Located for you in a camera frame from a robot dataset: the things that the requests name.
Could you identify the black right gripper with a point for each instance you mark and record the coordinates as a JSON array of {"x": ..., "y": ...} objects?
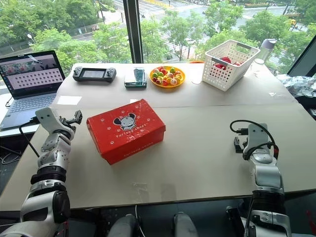
[{"x": 244, "y": 143}]

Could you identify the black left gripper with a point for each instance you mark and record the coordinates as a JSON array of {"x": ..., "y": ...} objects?
[{"x": 67, "y": 124}]

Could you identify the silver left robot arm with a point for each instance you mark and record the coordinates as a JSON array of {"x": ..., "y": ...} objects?
[{"x": 49, "y": 177}]

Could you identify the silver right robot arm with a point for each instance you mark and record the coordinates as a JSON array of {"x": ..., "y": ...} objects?
[{"x": 267, "y": 177}]

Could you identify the red shoe box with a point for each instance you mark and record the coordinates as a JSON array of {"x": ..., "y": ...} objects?
[{"x": 123, "y": 130}]

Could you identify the black handheld game console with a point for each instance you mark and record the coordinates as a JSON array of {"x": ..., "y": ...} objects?
[{"x": 94, "y": 74}]

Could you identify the grey open laptop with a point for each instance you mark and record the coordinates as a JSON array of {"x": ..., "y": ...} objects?
[{"x": 27, "y": 86}]

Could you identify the small teal and white box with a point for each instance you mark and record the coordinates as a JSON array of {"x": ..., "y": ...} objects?
[{"x": 135, "y": 77}]

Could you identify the white perforated plastic basket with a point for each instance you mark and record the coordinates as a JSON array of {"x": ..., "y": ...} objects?
[{"x": 228, "y": 65}]

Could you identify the red and white cloth item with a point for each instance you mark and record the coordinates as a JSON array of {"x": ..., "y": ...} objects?
[{"x": 224, "y": 61}]

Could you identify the clear plastic cup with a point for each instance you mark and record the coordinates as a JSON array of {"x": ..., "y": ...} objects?
[{"x": 259, "y": 62}]

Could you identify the red toy fruit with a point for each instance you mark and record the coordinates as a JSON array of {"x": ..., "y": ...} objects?
[{"x": 155, "y": 80}]

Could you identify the crumpled clear plastic wrap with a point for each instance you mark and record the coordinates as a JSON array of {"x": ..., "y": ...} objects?
[{"x": 300, "y": 84}]

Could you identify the green toy fruit ball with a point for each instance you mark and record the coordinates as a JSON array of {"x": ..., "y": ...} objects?
[
  {"x": 172, "y": 70},
  {"x": 155, "y": 73}
]

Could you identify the orange object behind basket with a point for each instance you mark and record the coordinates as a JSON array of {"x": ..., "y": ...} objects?
[{"x": 196, "y": 61}]

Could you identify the grey rounded shape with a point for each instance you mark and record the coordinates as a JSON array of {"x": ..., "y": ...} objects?
[
  {"x": 184, "y": 225},
  {"x": 124, "y": 225}
]

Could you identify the yellow plate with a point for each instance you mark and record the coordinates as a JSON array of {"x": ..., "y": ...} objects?
[{"x": 168, "y": 77}]

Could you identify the lavender grey water bottle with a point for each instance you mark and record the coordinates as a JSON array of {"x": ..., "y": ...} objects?
[{"x": 266, "y": 49}]

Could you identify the dark window mullion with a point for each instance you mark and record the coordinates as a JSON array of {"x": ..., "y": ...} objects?
[{"x": 133, "y": 30}]

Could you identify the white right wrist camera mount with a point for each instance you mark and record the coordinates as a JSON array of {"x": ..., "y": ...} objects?
[{"x": 256, "y": 135}]

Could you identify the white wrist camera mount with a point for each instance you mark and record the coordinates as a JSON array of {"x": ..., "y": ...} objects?
[
  {"x": 47, "y": 117},
  {"x": 256, "y": 135}
]

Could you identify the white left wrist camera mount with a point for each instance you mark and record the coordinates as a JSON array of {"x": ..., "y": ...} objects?
[{"x": 47, "y": 117}]

